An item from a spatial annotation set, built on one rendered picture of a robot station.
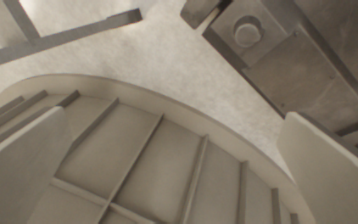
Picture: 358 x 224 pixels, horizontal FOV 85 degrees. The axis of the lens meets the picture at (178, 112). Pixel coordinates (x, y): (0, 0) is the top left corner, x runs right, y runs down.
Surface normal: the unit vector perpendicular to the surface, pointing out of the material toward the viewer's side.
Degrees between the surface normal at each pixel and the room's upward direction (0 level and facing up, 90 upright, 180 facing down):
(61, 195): 90
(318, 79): 0
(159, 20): 0
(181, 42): 0
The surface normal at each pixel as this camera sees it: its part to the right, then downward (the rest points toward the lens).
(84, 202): 0.19, -0.74
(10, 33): -0.29, 0.58
